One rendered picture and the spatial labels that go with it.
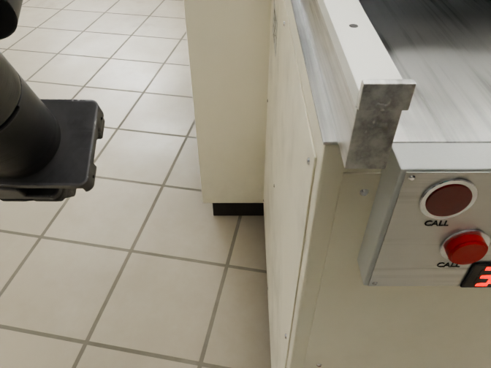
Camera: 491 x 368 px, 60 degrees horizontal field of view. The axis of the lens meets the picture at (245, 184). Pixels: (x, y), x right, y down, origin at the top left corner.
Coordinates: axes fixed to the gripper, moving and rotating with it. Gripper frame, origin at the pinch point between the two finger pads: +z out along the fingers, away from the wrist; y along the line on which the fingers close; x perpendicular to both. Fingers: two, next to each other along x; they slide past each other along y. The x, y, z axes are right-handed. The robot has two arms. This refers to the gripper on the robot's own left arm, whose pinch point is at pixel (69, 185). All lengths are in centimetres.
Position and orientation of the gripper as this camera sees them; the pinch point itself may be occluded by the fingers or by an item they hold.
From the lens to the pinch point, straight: 40.7
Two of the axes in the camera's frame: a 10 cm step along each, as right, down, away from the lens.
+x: -0.1, 9.4, -3.5
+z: -0.1, 3.5, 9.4
